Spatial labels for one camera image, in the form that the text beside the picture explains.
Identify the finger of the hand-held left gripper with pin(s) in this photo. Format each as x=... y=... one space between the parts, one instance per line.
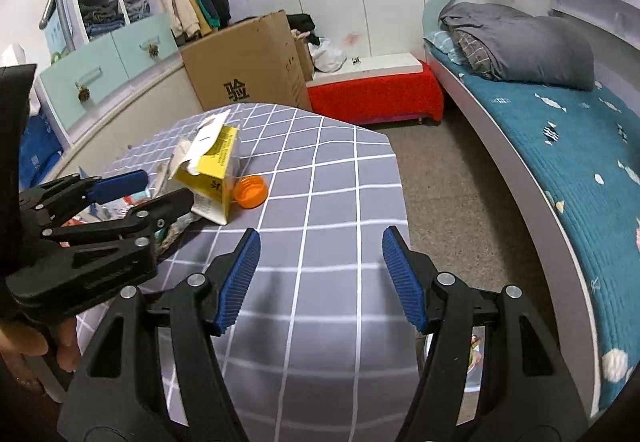
x=150 y=217
x=120 y=184

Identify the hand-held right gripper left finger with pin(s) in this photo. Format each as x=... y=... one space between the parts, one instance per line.
x=240 y=277

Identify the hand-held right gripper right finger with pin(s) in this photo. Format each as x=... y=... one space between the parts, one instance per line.
x=405 y=282

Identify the silver wrapper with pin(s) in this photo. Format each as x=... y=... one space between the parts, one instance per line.
x=175 y=234

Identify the yellow carton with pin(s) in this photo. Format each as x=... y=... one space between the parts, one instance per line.
x=212 y=172

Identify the orange bottle cap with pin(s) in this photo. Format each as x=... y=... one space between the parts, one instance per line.
x=250 y=192

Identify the light blue plastic bin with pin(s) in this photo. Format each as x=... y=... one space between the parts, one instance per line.
x=475 y=362

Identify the person's left hand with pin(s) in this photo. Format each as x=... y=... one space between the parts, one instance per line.
x=67 y=347

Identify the blue bag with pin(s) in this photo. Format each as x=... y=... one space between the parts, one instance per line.
x=40 y=152

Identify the grey checked tablecloth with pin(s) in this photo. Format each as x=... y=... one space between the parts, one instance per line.
x=325 y=202

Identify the turquoise drawer cabinet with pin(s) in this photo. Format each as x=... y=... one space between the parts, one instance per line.
x=100 y=67

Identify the folded jeans stack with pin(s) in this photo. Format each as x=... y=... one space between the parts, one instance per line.
x=110 y=17

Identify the large cardboard box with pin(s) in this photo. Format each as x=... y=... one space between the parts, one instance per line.
x=240 y=67

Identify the red bench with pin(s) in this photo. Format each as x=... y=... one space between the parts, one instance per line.
x=375 y=94

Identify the teal quilted mattress cover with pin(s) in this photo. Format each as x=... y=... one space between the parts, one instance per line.
x=575 y=162

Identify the white board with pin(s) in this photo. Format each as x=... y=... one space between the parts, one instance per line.
x=370 y=67

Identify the white plastic bag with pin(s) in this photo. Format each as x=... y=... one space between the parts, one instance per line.
x=327 y=56

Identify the blue checked pillow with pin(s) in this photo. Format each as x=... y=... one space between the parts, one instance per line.
x=442 y=47

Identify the black clothes pile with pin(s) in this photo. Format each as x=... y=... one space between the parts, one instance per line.
x=302 y=24

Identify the grey duvet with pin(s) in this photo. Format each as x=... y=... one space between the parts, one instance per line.
x=525 y=47

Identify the pale green bunk bed frame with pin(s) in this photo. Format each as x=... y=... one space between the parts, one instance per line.
x=500 y=132

